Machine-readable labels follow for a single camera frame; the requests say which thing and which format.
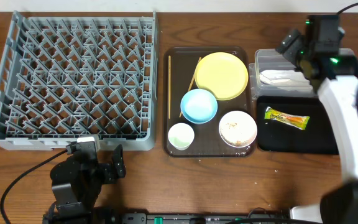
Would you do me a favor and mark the white napkin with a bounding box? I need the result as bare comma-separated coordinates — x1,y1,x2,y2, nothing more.
259,70,309,85

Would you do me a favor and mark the wooden chopstick under bowl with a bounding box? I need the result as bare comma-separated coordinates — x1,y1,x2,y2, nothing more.
179,57,202,118

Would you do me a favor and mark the clear plastic waste bin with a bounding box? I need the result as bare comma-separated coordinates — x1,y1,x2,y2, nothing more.
249,47,355,100

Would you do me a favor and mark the dark brown serving tray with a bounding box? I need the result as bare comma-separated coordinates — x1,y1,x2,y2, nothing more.
161,46,256,157

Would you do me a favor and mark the light blue bowl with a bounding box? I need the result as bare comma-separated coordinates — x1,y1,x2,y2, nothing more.
180,89,218,124

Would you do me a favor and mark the white bowl with food residue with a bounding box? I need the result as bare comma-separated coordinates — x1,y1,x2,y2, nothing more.
218,111,257,148

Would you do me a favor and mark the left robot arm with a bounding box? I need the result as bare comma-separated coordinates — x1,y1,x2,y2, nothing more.
42,142,126,224

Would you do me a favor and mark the black waste tray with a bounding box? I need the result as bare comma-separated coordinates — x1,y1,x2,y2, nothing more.
256,96,338,155

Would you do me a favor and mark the small white cup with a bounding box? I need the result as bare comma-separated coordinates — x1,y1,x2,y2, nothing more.
167,123,195,151

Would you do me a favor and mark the grey dishwasher rack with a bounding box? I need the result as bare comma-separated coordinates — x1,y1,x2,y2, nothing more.
0,12,158,151

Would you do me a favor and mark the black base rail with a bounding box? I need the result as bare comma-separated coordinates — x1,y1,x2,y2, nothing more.
121,208,289,224

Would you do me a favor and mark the long wooden chopstick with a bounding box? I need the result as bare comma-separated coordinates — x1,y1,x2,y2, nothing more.
168,55,172,119

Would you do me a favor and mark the yellow plate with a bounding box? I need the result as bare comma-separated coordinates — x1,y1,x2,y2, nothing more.
194,52,249,101

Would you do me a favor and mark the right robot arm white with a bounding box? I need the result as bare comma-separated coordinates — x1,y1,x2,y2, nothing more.
276,29,358,223

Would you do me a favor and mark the green orange snack wrapper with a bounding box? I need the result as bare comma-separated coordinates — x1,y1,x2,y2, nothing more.
264,106,310,131

